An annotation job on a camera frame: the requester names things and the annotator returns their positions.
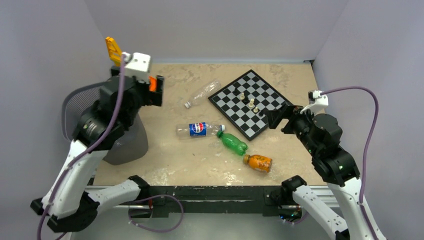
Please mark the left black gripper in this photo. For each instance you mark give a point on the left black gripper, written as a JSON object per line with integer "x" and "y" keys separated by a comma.
{"x": 154, "y": 98}

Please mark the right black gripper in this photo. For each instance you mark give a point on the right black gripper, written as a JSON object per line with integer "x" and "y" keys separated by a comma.
{"x": 294, "y": 111}

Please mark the pepsi labelled clear bottle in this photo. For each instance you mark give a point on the pepsi labelled clear bottle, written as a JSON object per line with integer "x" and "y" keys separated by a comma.
{"x": 198, "y": 130}

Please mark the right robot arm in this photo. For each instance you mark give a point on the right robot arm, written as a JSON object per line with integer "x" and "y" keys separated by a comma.
{"x": 320, "y": 134}

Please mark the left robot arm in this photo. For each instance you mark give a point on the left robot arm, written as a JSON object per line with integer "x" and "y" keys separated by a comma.
{"x": 68, "y": 207}

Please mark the grey mesh waste bin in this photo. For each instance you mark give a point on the grey mesh waste bin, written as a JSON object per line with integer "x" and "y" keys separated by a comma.
{"x": 130, "y": 147}

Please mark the white chess queen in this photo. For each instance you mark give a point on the white chess queen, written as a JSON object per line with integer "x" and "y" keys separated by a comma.
{"x": 251, "y": 103}

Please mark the black chess piece middle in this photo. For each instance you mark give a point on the black chess piece middle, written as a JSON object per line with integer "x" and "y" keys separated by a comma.
{"x": 246, "y": 100}

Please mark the yellow toy ladder piece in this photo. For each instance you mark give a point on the yellow toy ladder piece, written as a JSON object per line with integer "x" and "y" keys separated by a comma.
{"x": 114, "y": 51}

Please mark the black and white chessboard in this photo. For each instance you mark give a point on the black and white chessboard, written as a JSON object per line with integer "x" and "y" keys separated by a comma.
{"x": 248, "y": 123}

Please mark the orange juice bottle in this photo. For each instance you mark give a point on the orange juice bottle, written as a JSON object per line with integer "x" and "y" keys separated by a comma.
{"x": 258, "y": 162}

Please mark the green plastic bottle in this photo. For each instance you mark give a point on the green plastic bottle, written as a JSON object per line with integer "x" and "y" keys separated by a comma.
{"x": 232, "y": 143}

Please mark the orange ring toy with blocks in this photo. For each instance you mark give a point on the orange ring toy with blocks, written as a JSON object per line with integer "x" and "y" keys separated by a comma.
{"x": 152, "y": 84}

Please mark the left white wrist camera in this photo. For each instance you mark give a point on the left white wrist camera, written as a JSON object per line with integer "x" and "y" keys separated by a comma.
{"x": 137, "y": 65}

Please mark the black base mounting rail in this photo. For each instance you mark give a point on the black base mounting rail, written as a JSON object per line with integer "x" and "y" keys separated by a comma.
{"x": 264, "y": 200}

